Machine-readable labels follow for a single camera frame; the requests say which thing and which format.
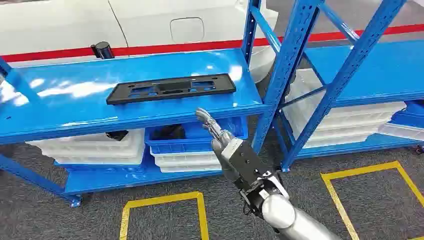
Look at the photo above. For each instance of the black plastic plate frame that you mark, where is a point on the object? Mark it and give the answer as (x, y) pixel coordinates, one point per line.
(172, 88)

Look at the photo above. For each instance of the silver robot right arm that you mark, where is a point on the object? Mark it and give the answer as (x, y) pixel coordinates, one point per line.
(291, 218)

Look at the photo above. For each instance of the blue plastic bin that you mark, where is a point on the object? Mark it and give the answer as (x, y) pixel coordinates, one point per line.
(409, 116)
(195, 137)

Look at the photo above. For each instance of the black part in bin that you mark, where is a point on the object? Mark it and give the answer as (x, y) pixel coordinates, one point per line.
(169, 132)

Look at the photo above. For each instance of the blue metal shelf rack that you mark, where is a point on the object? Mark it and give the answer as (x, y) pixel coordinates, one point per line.
(132, 109)
(371, 73)

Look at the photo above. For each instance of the black part under shelf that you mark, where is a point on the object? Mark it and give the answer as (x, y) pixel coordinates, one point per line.
(116, 134)

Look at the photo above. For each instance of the white plastic tray stack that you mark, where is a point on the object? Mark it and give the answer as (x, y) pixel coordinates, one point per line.
(96, 149)
(344, 126)

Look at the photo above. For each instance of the black cylinder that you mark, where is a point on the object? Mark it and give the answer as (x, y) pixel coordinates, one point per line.
(103, 50)

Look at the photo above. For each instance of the white car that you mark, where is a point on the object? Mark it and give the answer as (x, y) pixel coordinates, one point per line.
(66, 23)

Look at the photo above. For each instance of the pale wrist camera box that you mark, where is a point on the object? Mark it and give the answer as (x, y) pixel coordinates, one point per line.
(280, 187)

